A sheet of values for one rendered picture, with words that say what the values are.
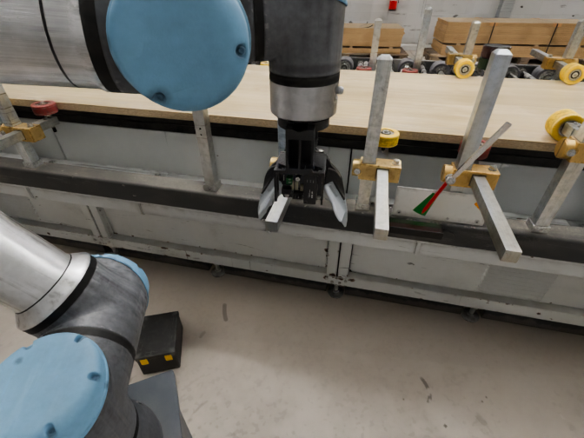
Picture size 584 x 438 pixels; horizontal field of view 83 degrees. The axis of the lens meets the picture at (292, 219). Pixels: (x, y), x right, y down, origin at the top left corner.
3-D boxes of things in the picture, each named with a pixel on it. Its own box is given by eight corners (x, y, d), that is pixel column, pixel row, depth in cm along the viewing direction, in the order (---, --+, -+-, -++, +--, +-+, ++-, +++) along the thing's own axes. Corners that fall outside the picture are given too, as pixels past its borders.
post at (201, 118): (216, 191, 111) (192, 43, 84) (202, 189, 112) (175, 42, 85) (221, 185, 115) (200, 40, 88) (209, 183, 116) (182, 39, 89)
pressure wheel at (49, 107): (43, 129, 130) (29, 100, 123) (67, 126, 133) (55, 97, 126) (43, 136, 125) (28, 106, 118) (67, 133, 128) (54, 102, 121)
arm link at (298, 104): (275, 69, 46) (344, 71, 45) (276, 103, 49) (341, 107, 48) (262, 86, 39) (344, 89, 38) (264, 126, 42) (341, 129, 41)
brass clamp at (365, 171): (398, 184, 94) (401, 169, 91) (350, 179, 96) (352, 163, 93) (397, 174, 99) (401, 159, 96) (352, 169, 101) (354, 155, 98)
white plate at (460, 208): (482, 226, 96) (495, 197, 90) (391, 215, 101) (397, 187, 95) (482, 225, 96) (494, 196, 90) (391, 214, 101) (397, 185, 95)
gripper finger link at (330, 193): (343, 243, 53) (312, 203, 49) (343, 222, 58) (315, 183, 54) (361, 236, 52) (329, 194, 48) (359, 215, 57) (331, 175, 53)
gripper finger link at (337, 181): (328, 209, 55) (298, 169, 51) (328, 202, 56) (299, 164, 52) (353, 196, 53) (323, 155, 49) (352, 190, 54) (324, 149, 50)
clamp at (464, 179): (494, 190, 89) (501, 174, 86) (441, 185, 91) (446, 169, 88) (488, 181, 93) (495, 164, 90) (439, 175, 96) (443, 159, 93)
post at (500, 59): (450, 226, 99) (514, 50, 71) (438, 224, 100) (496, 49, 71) (448, 219, 102) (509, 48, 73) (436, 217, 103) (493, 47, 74)
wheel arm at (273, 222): (278, 235, 79) (277, 221, 76) (264, 233, 79) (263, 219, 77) (310, 156, 113) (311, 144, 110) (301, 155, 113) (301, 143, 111)
